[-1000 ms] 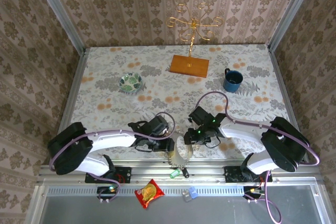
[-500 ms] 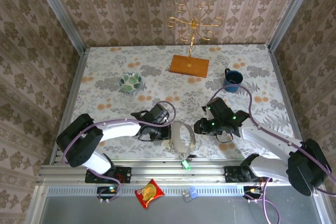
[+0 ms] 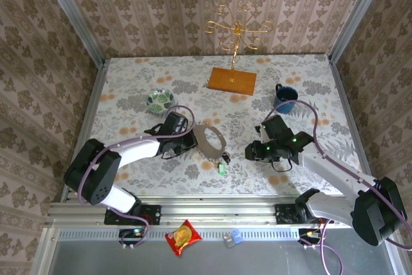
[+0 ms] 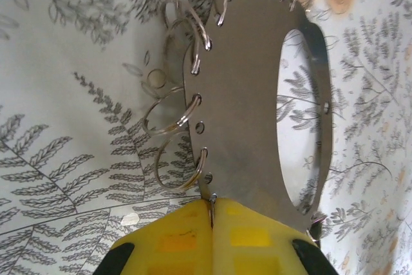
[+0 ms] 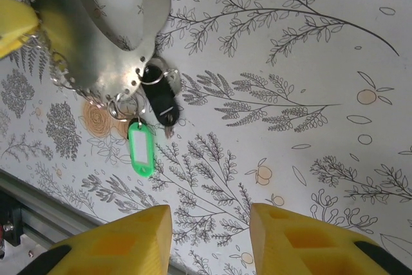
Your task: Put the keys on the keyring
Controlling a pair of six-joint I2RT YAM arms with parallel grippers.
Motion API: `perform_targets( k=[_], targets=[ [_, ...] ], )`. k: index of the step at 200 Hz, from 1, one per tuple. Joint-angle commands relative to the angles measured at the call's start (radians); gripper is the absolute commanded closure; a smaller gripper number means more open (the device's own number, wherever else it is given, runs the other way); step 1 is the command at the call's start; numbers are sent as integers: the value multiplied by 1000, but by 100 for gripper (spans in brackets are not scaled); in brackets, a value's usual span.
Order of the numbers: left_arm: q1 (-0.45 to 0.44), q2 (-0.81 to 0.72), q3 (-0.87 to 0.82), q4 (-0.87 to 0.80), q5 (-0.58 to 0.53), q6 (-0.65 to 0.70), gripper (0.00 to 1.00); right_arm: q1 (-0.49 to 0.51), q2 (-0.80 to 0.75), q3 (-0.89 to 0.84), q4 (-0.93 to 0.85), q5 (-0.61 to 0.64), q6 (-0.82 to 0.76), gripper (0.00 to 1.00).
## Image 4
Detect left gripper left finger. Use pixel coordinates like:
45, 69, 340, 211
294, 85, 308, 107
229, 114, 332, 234
96, 199, 215, 275

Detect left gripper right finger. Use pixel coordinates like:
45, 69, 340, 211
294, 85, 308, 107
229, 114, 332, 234
211, 196, 339, 275

